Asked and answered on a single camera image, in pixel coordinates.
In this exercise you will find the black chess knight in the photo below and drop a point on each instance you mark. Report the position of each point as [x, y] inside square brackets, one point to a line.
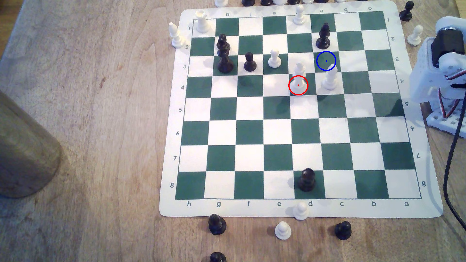
[248, 2]

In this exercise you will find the white chess rook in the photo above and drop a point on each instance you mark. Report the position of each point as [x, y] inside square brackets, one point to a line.
[202, 25]

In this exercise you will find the tall white chess piece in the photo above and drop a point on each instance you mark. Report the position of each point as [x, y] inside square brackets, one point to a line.
[330, 82]

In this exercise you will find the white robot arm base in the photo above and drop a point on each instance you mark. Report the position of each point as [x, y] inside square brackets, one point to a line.
[446, 122]

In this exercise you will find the white chess bishop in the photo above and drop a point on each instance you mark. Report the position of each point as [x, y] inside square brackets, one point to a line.
[177, 38]

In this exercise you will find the white chess queen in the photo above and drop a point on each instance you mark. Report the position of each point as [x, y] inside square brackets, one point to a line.
[280, 1]

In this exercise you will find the black chess king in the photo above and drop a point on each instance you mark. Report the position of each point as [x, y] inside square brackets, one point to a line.
[225, 65]

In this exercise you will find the green white chess board mat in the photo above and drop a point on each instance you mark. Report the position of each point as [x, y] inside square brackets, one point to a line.
[276, 153]

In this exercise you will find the white pawn d4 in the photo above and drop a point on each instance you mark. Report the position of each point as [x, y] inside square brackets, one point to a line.
[299, 72]

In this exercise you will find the black chess pawn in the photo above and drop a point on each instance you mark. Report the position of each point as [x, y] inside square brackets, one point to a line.
[307, 182]
[406, 13]
[266, 2]
[217, 258]
[249, 64]
[217, 225]
[343, 231]

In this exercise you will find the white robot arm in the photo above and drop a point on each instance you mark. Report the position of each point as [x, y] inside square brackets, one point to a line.
[424, 76]

